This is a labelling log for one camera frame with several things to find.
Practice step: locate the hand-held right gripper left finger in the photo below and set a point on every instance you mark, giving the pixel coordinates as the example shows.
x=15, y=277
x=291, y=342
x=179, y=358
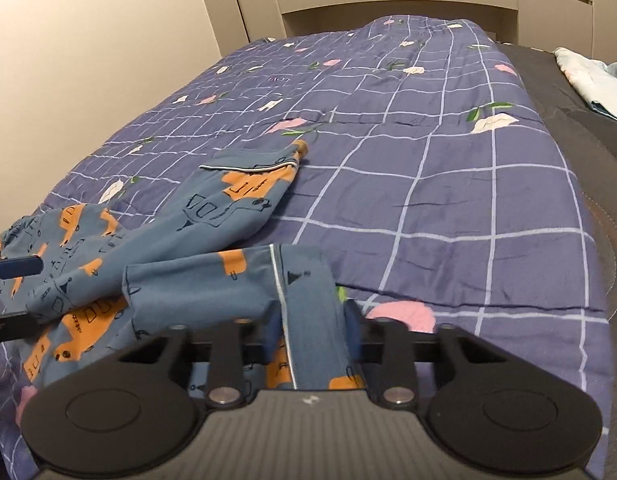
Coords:
x=223, y=354

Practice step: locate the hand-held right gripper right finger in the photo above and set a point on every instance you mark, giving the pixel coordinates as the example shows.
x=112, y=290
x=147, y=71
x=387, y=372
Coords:
x=398, y=347

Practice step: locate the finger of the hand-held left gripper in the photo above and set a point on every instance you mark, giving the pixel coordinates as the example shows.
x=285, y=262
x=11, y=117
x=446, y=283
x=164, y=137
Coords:
x=18, y=266
x=13, y=326

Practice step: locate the blue pants with orange print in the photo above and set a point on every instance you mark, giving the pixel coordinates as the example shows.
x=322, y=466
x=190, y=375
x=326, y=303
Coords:
x=188, y=240

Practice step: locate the purple checked floral blanket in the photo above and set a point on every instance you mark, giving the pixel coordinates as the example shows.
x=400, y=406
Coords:
x=438, y=185

